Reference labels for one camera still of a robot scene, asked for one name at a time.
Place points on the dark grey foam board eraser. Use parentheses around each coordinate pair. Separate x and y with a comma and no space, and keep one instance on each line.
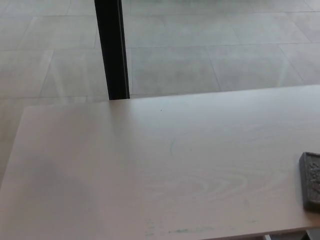
(311,185)

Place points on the black metal window frame post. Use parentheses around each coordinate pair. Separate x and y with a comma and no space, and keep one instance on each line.
(112,50)

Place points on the white desk frame part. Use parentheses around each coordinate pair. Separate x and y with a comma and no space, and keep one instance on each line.
(267,237)

